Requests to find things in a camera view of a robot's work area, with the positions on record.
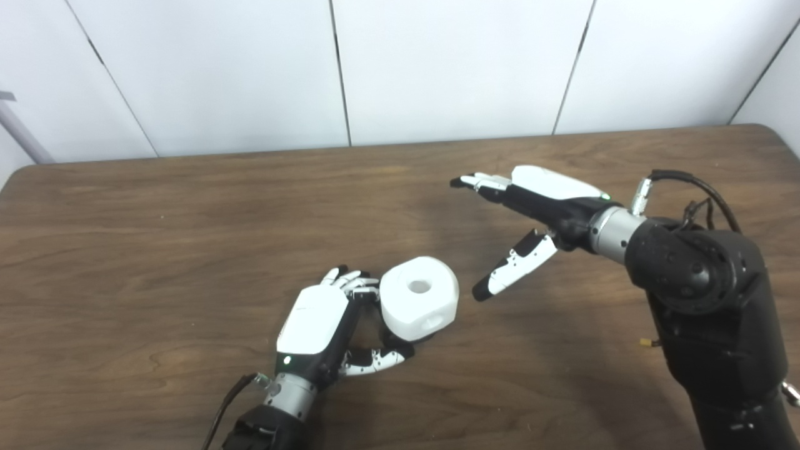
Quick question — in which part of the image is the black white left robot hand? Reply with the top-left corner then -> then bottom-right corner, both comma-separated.
262,266 -> 416,423

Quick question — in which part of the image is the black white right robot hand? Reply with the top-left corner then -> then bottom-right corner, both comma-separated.
450,164 -> 648,303

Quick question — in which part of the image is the round white piece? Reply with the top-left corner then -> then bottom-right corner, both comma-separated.
380,256 -> 460,343

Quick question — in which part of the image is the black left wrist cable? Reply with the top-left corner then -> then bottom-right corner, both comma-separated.
201,372 -> 269,450

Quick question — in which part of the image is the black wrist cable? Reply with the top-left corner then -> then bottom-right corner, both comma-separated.
201,372 -> 269,450
631,169 -> 743,235

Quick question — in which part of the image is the thin black wire loop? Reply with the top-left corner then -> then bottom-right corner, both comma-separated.
683,198 -> 717,231

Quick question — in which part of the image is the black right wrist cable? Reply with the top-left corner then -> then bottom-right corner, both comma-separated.
631,169 -> 743,235

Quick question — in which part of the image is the grey wall conduit pole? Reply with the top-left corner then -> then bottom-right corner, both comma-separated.
0,91 -> 57,165

